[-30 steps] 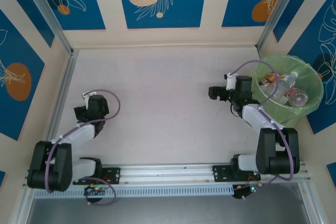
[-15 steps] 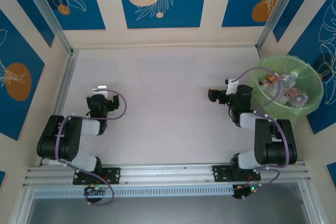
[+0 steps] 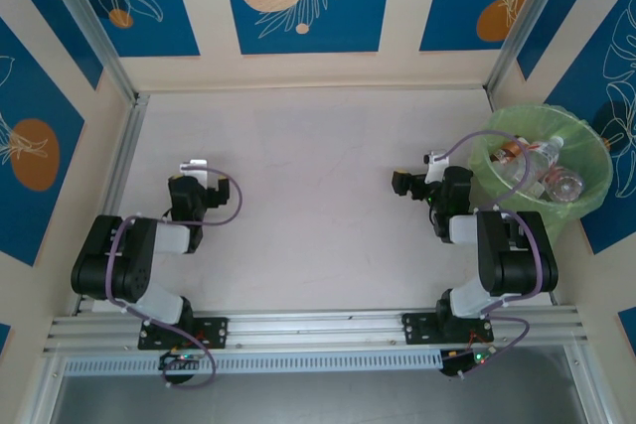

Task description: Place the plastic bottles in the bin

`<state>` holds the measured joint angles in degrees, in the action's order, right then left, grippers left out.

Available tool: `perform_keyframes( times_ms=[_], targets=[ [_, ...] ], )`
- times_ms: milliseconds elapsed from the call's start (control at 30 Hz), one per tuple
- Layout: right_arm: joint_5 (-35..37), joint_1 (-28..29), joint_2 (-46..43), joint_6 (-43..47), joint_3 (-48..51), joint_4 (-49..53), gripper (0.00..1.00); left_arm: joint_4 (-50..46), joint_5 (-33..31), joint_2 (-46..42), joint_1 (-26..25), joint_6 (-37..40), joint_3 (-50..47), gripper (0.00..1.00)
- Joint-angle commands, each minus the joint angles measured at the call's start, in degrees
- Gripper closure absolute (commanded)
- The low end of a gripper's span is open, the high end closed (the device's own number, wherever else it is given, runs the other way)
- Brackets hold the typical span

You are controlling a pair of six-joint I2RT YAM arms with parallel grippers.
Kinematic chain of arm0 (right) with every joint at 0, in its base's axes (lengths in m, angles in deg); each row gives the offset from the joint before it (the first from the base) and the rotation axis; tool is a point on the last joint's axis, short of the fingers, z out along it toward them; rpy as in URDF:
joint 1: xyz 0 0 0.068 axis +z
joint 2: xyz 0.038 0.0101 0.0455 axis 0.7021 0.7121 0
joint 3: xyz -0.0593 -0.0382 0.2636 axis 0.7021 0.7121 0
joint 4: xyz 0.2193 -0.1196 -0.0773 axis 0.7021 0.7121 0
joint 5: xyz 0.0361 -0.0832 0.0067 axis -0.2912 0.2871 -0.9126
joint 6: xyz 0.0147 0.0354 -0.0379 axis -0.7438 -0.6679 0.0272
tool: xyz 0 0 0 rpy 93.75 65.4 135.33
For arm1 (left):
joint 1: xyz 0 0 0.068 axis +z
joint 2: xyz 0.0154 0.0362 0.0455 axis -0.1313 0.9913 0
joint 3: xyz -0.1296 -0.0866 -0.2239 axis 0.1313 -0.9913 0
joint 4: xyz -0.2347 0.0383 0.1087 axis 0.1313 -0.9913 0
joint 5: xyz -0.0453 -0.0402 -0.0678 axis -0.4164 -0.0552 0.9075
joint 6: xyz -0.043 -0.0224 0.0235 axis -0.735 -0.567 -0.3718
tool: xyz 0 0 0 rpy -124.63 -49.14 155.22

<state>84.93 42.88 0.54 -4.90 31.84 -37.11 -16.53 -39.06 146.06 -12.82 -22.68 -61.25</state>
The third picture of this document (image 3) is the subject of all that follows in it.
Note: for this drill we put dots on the copper label plastic bottle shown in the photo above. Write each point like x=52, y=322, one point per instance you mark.
x=504, y=153

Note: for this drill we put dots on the clear bottle white cap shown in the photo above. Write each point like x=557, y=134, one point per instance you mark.
x=544, y=153

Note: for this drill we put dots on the clear bottle red cap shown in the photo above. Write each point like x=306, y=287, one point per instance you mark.
x=564, y=185

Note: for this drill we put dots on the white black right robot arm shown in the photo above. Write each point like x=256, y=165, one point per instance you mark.
x=517, y=265

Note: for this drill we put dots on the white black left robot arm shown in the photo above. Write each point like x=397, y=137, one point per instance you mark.
x=124, y=255

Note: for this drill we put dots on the green-lined trash bin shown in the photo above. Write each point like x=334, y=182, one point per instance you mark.
x=593, y=166

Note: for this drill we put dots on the small controller board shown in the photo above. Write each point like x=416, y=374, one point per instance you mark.
x=462, y=362
x=179, y=358

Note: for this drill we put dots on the grey metal sheet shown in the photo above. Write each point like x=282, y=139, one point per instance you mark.
x=318, y=399

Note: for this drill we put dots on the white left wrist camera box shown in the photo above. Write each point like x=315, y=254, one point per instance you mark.
x=195, y=167

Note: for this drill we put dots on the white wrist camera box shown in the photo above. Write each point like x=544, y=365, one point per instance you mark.
x=437, y=163
x=195, y=167

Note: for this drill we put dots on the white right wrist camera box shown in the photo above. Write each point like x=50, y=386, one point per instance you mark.
x=437, y=163

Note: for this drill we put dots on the aluminium side rail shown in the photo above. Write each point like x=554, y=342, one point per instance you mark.
x=124, y=156

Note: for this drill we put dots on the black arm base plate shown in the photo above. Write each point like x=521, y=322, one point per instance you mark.
x=213, y=332
x=417, y=327

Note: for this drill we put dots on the long aluminium mounting rail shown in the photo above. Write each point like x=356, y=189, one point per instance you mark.
x=318, y=327

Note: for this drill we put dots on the aluminium frame post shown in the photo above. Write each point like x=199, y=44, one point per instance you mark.
x=84, y=22
x=526, y=22

